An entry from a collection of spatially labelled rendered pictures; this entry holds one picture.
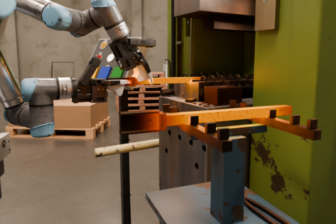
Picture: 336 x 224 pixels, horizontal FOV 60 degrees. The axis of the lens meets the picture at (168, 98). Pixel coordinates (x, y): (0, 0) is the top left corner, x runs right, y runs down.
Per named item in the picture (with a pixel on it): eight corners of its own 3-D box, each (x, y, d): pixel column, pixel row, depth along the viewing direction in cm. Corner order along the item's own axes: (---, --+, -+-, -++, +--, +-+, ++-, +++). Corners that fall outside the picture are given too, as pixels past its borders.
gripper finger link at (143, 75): (142, 91, 111) (129, 70, 109) (154, 83, 113) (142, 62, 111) (145, 91, 108) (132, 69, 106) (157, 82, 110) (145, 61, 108)
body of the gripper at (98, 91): (103, 99, 110) (69, 101, 104) (102, 76, 108) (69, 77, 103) (109, 102, 103) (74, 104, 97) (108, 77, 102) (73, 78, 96)
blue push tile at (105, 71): (106, 79, 155) (110, 66, 157) (96, 78, 159) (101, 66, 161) (108, 80, 157) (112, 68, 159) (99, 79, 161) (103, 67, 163)
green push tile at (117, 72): (119, 79, 149) (124, 66, 151) (109, 79, 154) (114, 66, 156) (121, 81, 151) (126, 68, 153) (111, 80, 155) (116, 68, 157)
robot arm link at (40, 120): (40, 130, 104) (39, 100, 103) (60, 135, 98) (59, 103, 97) (19, 135, 98) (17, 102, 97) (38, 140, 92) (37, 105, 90)
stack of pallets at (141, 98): (164, 104, 678) (164, 71, 667) (167, 110, 602) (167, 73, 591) (117, 105, 667) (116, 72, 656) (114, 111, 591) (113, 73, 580)
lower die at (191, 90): (198, 101, 117) (198, 80, 116) (173, 96, 134) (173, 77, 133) (271, 95, 137) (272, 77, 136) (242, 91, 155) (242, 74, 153)
